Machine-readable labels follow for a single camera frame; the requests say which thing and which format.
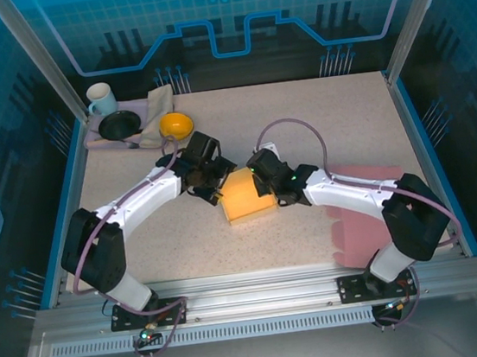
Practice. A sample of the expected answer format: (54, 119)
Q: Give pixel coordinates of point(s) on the yellow paper box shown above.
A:
(245, 195)

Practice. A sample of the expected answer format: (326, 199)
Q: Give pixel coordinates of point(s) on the pink paper box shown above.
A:
(358, 233)

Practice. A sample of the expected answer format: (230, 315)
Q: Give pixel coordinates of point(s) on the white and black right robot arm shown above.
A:
(417, 217)

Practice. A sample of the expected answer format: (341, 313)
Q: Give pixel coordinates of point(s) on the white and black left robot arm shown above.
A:
(99, 252)

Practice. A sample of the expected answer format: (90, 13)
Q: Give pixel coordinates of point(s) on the yellow patterned bowl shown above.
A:
(176, 124)

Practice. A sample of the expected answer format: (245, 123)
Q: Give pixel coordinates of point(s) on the beige cloth napkin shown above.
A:
(157, 105)

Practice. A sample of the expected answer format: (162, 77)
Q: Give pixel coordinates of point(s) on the lilac tray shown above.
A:
(134, 105)

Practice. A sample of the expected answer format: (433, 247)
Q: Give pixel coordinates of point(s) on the black plate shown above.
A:
(118, 124)

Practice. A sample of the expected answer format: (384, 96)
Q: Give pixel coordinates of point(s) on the light blue mug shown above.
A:
(102, 100)

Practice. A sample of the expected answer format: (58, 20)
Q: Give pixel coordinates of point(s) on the blue table side strip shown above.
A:
(418, 121)
(73, 164)

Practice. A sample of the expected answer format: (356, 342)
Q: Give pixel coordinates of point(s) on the small connector board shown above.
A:
(148, 335)
(395, 306)

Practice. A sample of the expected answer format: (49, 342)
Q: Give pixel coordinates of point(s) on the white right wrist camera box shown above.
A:
(268, 148)

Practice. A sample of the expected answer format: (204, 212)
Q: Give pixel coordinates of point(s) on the aluminium mounting rail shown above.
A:
(257, 294)

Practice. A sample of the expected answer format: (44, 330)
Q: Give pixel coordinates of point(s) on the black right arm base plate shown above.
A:
(352, 291)

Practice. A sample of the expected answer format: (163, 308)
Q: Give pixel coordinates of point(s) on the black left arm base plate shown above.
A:
(125, 320)

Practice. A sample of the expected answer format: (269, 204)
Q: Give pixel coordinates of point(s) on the aluminium frame post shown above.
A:
(39, 59)
(416, 13)

